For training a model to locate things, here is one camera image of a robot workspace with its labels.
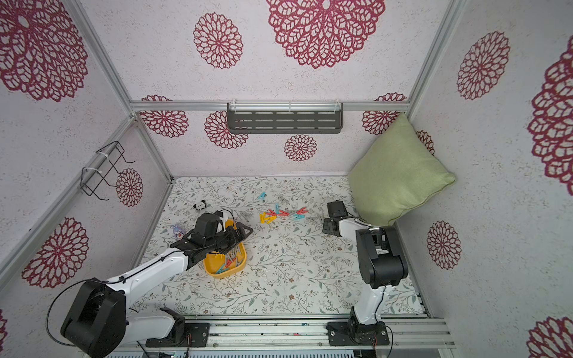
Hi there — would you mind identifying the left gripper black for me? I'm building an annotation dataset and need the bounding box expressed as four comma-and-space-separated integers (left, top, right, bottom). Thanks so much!
206, 221, 254, 255

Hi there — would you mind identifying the yellow plastic storage box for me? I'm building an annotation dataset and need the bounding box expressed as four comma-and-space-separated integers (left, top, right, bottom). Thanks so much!
204, 219, 252, 279

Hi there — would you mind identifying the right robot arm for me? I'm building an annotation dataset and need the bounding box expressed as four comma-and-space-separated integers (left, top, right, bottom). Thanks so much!
322, 201, 408, 331

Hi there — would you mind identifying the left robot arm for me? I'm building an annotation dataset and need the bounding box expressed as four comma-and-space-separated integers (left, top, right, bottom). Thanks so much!
61, 210, 254, 357

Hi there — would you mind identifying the yellow clothespin pair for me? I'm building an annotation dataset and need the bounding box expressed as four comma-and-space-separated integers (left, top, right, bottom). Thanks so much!
260, 213, 277, 224

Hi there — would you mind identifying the black white plush toy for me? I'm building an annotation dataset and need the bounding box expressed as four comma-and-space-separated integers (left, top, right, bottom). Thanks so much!
192, 200, 207, 211

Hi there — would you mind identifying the floral table mat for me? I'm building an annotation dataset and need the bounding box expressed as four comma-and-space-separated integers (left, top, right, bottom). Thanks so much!
120, 175, 426, 316

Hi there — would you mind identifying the purple bunny toy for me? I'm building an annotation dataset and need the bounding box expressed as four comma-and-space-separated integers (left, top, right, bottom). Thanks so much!
172, 224, 186, 240

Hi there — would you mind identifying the green pillow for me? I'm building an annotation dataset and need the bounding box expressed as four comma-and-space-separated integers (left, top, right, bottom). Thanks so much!
348, 113, 456, 227

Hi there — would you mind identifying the grey wall shelf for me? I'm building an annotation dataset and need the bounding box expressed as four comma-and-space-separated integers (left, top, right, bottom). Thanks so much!
226, 102, 344, 134

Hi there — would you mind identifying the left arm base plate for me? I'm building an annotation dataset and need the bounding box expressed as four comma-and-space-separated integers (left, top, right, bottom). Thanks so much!
146, 322, 210, 348

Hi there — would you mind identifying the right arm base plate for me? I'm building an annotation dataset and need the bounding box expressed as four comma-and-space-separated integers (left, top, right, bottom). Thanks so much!
326, 321, 390, 347

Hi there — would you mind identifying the black wire wall rack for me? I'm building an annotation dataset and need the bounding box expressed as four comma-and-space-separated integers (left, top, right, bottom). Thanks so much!
79, 140, 134, 201

